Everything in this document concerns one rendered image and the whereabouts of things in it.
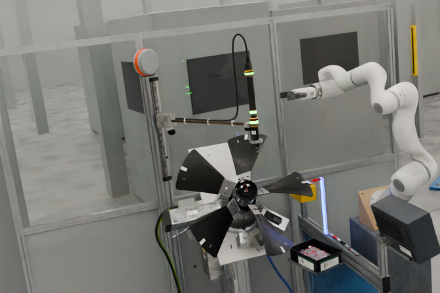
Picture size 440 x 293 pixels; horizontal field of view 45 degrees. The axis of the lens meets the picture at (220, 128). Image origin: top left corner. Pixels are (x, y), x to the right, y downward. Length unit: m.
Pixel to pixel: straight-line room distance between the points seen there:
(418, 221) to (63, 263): 2.14
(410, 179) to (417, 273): 0.62
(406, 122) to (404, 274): 0.85
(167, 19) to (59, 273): 2.66
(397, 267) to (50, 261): 2.00
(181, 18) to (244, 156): 2.61
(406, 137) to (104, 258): 1.96
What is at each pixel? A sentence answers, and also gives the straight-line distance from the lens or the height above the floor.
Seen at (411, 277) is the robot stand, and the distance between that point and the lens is 3.01.
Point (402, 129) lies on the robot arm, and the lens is 2.53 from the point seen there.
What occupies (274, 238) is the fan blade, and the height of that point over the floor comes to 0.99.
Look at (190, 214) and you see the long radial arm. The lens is 2.79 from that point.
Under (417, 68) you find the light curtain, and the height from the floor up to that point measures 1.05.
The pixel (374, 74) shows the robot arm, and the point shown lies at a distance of 2.51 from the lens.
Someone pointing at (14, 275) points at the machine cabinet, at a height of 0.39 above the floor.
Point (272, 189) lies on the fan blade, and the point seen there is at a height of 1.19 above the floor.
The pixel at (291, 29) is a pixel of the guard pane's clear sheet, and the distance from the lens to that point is 3.52.
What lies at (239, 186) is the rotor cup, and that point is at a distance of 2.72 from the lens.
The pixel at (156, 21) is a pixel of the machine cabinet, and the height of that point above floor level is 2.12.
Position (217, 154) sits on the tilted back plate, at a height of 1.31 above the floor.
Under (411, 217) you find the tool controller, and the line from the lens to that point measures 2.24.
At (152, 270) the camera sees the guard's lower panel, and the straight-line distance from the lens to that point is 3.57.
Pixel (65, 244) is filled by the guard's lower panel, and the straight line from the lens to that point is 3.44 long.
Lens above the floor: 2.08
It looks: 12 degrees down
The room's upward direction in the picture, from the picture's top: 7 degrees counter-clockwise
